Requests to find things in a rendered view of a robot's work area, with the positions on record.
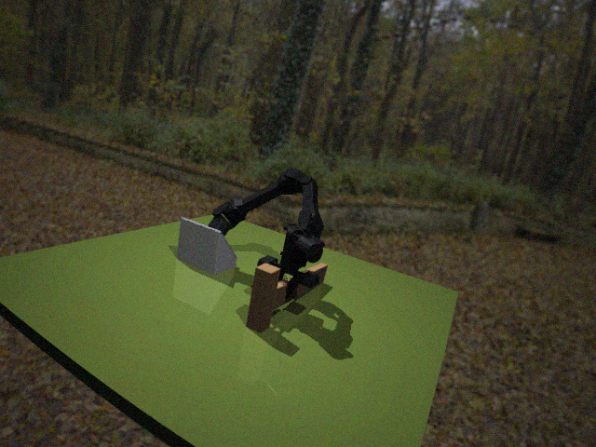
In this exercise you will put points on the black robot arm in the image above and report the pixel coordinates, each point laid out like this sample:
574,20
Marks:
308,244

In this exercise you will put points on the light brown wooden board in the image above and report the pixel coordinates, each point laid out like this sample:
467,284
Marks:
281,299

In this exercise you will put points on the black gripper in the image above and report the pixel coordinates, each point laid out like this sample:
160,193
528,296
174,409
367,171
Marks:
289,264

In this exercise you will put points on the dark brown wooden post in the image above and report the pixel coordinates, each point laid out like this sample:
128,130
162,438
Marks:
263,293

